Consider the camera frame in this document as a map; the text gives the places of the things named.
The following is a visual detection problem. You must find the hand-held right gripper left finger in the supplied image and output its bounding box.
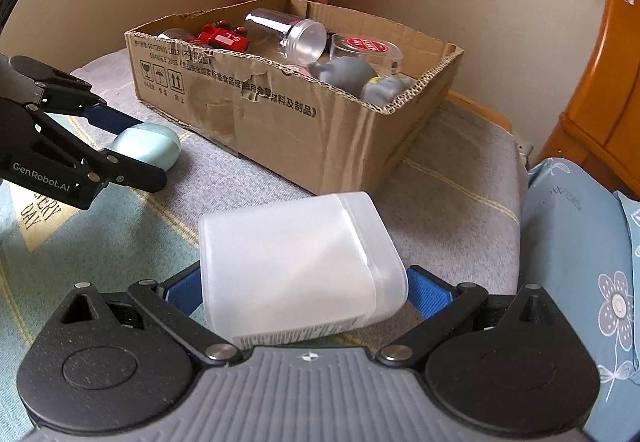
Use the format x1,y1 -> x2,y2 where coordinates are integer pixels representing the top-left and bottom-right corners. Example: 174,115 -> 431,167
59,264 -> 242,369

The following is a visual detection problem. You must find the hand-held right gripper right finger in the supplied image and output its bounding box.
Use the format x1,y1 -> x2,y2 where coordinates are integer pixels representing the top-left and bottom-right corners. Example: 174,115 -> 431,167
375,264 -> 572,369

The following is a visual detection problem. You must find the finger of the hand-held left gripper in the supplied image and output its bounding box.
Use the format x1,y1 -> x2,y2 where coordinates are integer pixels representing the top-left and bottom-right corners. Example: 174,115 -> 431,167
29,108 -> 169,195
44,72 -> 147,134

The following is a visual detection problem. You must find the light blue oval soap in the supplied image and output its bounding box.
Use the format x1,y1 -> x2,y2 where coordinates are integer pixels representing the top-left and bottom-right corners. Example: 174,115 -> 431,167
109,123 -> 182,172

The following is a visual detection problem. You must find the white cotton swab box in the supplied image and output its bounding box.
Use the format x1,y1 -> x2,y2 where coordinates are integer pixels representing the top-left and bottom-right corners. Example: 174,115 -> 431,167
198,191 -> 410,352

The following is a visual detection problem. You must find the red toy train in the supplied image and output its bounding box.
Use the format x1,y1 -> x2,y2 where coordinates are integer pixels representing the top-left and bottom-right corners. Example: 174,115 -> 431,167
196,21 -> 251,54

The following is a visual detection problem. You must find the brown cardboard box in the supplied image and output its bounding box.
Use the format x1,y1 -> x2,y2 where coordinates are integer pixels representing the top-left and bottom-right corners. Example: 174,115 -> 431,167
124,0 -> 465,196

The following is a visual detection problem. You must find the large clear plastic jar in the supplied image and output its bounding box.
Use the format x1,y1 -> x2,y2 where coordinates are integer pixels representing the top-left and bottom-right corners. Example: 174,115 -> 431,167
244,8 -> 327,66

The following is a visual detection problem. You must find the grey toy with yellow mark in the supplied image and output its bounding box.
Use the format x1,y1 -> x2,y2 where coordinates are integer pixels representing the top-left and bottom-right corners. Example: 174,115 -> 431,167
360,74 -> 417,109

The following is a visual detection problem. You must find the grey elephant toy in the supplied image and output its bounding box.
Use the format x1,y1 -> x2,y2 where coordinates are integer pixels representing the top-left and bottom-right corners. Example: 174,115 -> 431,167
306,57 -> 379,99

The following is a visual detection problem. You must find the blue floral cloth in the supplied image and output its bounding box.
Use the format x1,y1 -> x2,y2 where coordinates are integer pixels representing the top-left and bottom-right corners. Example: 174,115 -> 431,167
520,157 -> 640,442

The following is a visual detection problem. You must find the wooden table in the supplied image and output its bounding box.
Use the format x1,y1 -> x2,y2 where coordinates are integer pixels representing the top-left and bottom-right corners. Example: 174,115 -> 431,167
444,89 -> 514,134

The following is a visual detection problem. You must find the clear container with red label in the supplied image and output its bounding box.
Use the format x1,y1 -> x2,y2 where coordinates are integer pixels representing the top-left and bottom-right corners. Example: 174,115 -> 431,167
328,32 -> 405,76

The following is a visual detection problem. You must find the wooden chair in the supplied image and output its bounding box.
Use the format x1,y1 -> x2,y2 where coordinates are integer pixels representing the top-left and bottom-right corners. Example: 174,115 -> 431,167
534,0 -> 640,204

